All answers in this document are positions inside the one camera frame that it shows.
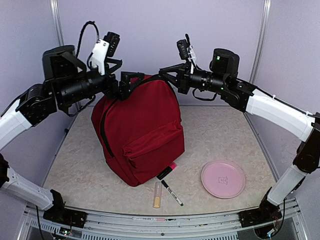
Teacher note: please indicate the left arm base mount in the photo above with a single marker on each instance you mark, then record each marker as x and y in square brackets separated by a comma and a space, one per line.
[65, 215]

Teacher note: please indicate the clear white pen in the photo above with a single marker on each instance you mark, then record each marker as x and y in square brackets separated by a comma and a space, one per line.
[176, 198]

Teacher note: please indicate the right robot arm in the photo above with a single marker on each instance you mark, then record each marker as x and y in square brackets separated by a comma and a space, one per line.
[222, 79]

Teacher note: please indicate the pink highlighter marker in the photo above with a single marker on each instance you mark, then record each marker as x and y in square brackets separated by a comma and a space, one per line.
[166, 171]

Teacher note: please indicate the right metal corner post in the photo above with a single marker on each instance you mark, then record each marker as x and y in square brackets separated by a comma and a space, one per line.
[261, 40]

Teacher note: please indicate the metal corner post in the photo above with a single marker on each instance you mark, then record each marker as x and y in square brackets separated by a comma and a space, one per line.
[261, 40]
[57, 21]

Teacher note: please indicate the pink round plate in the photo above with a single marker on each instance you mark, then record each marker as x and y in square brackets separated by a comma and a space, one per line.
[223, 179]

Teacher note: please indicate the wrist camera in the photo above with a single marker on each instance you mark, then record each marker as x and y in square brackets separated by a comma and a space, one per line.
[104, 48]
[186, 48]

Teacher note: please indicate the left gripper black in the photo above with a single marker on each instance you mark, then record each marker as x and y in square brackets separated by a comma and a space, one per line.
[122, 91]

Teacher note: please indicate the red student backpack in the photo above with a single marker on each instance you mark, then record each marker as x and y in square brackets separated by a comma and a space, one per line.
[142, 135]

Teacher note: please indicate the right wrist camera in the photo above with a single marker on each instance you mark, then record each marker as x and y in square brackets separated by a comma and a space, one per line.
[186, 48]

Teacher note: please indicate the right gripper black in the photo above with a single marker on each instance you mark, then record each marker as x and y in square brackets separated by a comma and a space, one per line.
[182, 80]

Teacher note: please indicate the beige eraser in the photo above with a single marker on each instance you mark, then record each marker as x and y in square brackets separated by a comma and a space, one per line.
[157, 195]

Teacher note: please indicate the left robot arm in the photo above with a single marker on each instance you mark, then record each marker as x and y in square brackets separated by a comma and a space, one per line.
[66, 81]

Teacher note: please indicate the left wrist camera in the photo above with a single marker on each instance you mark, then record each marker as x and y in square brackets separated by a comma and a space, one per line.
[104, 48]

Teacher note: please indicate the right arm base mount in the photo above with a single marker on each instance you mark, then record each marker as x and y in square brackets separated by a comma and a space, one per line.
[265, 212]

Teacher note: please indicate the front metal rail frame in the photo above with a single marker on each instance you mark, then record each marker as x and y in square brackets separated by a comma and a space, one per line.
[101, 225]

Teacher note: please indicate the left metal corner post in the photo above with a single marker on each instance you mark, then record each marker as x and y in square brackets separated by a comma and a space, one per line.
[57, 21]

